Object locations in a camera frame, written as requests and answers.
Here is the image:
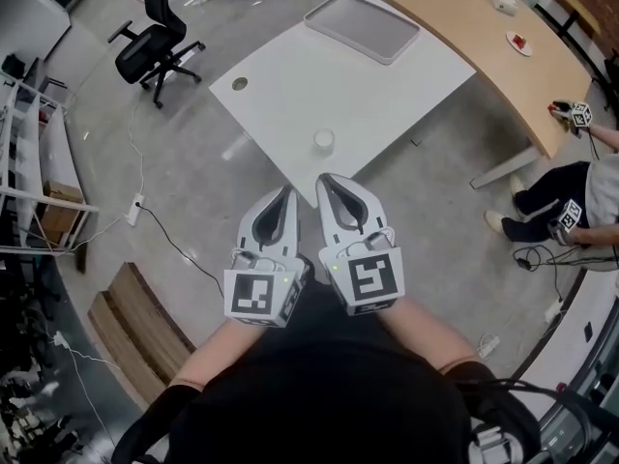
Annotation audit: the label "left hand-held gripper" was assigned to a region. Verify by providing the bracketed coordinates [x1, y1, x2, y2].
[222, 185, 313, 331]

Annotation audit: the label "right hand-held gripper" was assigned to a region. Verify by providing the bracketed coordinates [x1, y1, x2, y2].
[315, 173, 405, 318]

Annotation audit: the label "white cup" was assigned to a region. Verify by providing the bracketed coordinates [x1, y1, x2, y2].
[312, 129, 337, 154]

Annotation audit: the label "grey tray dish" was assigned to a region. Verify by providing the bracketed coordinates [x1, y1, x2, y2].
[303, 0, 421, 66]

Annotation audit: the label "person's right forearm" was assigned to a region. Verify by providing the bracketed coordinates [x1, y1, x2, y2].
[379, 299, 479, 375]

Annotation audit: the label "person's left forearm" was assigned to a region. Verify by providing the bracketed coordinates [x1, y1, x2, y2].
[166, 317, 265, 392]

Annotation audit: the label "white power strip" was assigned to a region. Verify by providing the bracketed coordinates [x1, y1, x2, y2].
[124, 192, 147, 227]

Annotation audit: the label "grey table leg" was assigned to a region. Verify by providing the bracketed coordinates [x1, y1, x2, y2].
[469, 145, 540, 191]

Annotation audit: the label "wooden bench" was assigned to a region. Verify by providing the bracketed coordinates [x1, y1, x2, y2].
[86, 260, 197, 406]

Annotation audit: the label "person's black top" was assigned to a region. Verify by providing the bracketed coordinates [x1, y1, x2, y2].
[111, 277, 542, 464]

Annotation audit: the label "brown cardboard box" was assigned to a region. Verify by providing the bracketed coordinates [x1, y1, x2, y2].
[39, 180, 84, 235]

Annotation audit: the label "black office chair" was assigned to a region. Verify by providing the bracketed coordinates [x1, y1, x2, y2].
[107, 0, 208, 111]

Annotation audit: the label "white plate with red food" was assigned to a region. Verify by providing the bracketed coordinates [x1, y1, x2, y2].
[505, 30, 534, 58]

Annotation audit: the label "white metal shelf rack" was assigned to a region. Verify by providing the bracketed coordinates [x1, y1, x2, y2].
[0, 78, 101, 260]

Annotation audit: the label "white curved counter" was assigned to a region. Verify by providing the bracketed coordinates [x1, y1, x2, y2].
[511, 267, 619, 408]

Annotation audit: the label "white cabinet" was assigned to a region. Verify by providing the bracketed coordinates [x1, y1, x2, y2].
[21, 0, 74, 63]

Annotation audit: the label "wooden side table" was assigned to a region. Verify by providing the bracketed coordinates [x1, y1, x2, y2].
[554, 0, 603, 38]

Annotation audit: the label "black power cable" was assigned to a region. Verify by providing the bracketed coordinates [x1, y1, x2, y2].
[136, 201, 226, 285]

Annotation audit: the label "white power cable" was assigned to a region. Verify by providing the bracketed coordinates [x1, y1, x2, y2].
[62, 103, 146, 250]

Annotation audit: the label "black cable bundle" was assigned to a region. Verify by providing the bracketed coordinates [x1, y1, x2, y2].
[512, 243, 619, 304]

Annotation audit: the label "black headset cables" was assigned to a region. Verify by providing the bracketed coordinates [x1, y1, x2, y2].
[452, 377, 601, 464]

